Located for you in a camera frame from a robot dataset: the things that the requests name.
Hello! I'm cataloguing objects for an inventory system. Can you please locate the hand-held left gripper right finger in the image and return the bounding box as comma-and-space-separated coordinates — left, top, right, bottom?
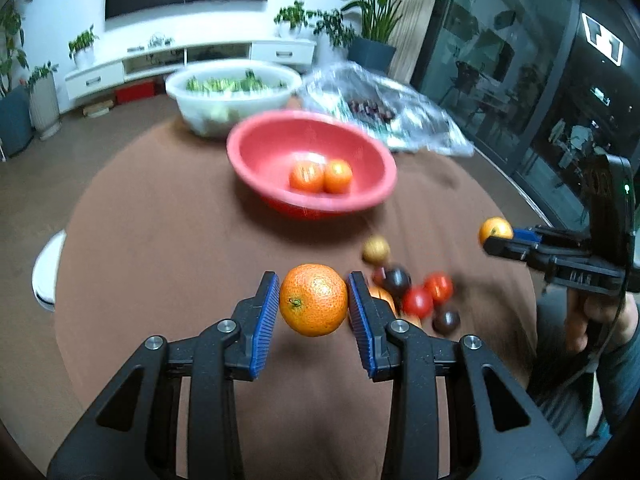
347, 271, 578, 480

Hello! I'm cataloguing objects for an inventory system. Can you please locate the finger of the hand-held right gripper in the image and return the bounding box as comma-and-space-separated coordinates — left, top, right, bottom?
512, 226, 588, 249
482, 235, 557, 268

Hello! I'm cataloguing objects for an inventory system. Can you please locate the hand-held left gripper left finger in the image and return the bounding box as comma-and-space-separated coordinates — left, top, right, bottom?
47, 271, 281, 480

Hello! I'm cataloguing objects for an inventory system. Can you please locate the small orange mandarin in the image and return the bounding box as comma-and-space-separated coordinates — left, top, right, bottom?
478, 216, 514, 246

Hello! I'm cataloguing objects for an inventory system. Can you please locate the dark purple tomato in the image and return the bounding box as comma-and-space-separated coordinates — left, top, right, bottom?
382, 266, 412, 299
432, 308, 462, 337

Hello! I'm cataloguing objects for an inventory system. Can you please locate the large orange with green calyx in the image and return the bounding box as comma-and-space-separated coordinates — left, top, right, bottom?
279, 263, 349, 338

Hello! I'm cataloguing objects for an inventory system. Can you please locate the red tomato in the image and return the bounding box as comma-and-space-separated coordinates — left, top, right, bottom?
401, 286, 434, 320
424, 272, 454, 305

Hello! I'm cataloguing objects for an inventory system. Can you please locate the red plastic colander bowl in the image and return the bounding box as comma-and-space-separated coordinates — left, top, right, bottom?
226, 110, 398, 221

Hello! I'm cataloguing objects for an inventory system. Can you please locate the person's right forearm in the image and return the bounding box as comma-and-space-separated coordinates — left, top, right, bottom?
529, 305, 640, 463

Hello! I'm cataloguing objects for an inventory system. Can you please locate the person's right hand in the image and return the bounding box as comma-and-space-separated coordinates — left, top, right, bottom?
564, 287, 640, 356

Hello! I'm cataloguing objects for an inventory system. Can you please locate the yellow-brown round fruit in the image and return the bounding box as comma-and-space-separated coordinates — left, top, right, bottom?
362, 236, 391, 266

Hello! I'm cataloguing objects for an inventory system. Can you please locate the glass sliding door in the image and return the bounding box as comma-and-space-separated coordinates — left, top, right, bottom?
410, 0, 640, 241

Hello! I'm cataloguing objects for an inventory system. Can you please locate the clear plastic bag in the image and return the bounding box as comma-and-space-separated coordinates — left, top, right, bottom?
297, 61, 476, 157

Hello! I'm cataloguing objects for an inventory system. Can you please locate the pile of dark cherries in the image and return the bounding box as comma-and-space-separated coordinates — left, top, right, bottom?
347, 99, 396, 123

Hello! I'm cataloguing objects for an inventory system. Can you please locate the white plastic basin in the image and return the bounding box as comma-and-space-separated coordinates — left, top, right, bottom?
165, 60, 304, 138

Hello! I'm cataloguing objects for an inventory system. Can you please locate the large plant in dark pot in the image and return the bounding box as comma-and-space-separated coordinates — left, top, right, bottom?
339, 0, 449, 74

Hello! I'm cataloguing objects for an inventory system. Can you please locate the wooden slat panel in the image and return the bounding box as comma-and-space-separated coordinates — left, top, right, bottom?
387, 0, 458, 86

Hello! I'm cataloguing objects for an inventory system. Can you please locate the red box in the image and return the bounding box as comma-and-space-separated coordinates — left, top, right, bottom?
115, 81, 156, 105

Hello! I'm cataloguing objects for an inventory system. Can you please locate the dark leafy potted plant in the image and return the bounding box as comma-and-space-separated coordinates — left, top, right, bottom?
312, 9, 357, 52

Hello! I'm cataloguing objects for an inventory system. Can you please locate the white television cabinet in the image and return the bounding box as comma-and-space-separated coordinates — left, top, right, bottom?
65, 39, 317, 101

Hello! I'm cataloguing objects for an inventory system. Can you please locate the bushy plant in white pot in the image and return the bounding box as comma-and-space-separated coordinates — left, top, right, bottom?
274, 0, 314, 39

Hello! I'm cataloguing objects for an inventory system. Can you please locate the plant in tall white pot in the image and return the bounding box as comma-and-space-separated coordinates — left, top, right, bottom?
26, 62, 62, 141

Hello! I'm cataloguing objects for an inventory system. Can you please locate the tall plant in blue pot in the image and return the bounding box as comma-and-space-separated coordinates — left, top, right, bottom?
0, 2, 36, 159

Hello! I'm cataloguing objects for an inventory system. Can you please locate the small plant in white pot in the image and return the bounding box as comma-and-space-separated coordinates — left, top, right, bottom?
69, 25, 99, 68

